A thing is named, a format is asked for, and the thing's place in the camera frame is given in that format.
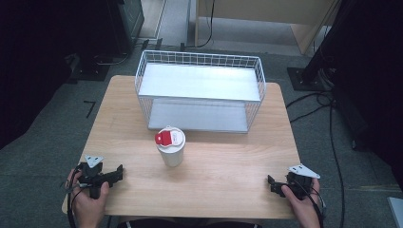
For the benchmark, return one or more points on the person's left hand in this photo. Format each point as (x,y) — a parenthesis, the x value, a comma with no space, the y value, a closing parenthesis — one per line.
(90,205)

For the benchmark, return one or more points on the black metal stand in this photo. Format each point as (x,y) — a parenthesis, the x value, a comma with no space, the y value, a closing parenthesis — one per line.
(313,69)

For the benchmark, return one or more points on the white cup with red lid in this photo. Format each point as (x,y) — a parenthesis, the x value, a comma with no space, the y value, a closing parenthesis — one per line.
(171,152)

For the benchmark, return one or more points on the dark equipment case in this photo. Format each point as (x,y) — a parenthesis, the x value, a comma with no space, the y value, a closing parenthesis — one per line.
(107,31)

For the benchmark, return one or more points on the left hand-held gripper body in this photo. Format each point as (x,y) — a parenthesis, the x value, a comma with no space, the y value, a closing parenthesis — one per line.
(92,172)

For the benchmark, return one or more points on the person's right hand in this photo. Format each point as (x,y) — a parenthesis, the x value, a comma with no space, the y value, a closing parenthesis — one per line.
(301,207)

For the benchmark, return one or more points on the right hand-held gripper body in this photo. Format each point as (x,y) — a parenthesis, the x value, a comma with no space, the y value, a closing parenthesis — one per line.
(301,182)

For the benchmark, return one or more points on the pale flat box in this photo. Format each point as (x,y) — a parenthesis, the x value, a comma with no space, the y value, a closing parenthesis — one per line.
(396,212)

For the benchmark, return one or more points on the light wooden cabinet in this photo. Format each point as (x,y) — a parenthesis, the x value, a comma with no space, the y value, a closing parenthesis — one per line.
(269,12)

